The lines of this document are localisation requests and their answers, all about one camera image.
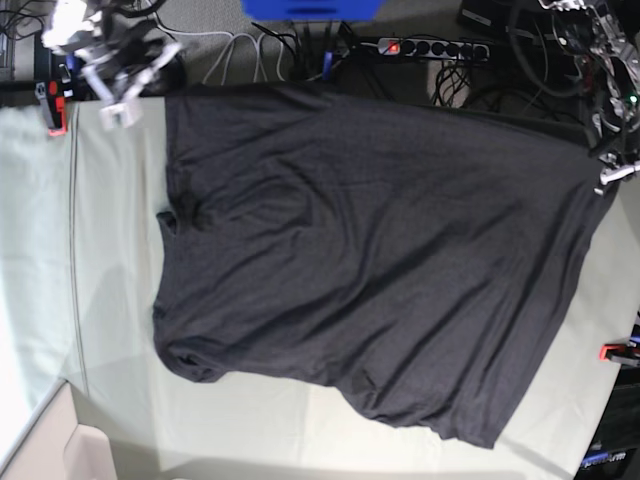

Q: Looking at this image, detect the red black clamp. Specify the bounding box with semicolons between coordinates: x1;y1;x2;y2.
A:
599;343;639;368
35;80;67;137

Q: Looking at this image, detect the light green table cloth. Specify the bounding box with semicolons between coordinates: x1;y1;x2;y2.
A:
1;99;639;479

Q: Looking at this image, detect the red black clamp right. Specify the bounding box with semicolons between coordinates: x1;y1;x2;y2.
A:
599;343;639;368

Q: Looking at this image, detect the blue plastic box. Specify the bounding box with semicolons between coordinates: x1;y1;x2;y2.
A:
242;0;383;21

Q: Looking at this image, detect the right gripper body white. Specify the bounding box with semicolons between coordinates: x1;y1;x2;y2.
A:
79;39;183;130

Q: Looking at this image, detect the red black clamp left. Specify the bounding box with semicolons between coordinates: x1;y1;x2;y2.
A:
35;80;67;137

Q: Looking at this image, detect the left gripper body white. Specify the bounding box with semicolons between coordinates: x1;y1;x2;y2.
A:
594;157;639;195

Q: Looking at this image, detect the black t-shirt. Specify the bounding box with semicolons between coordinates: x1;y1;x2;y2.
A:
153;84;613;449

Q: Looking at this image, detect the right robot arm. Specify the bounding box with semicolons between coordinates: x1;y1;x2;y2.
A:
42;1;186;129

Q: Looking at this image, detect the black power strip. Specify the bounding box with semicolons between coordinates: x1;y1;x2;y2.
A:
377;37;491;63

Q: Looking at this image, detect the beige side table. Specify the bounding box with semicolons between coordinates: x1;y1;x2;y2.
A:
1;381;117;480

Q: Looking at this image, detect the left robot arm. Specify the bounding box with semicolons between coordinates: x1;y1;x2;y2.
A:
507;1;639;196

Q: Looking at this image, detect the white cable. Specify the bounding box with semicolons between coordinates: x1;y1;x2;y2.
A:
149;9;301;86

